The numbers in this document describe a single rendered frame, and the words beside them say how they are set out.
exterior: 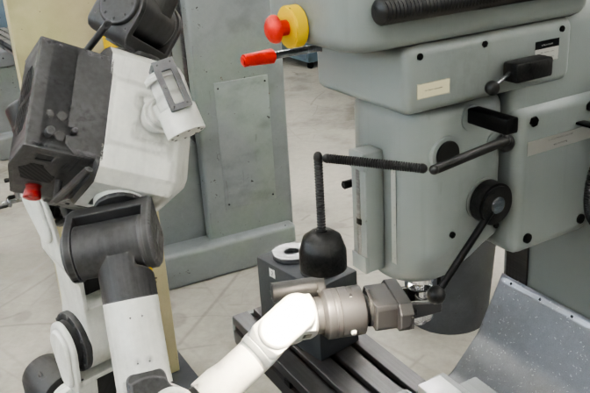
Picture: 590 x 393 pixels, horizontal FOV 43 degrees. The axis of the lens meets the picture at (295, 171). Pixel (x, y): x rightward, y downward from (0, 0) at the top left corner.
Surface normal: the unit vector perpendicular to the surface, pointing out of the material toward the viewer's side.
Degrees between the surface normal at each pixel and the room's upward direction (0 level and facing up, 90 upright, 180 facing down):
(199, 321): 0
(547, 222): 90
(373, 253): 90
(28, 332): 0
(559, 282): 90
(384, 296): 1
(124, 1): 61
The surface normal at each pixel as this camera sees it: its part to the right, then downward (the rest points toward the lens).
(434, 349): -0.06, -0.93
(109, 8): -0.34, -0.15
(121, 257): 0.00, -0.14
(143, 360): 0.30, -0.20
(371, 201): 0.50, 0.28
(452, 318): -0.03, 0.41
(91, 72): 0.55, -0.30
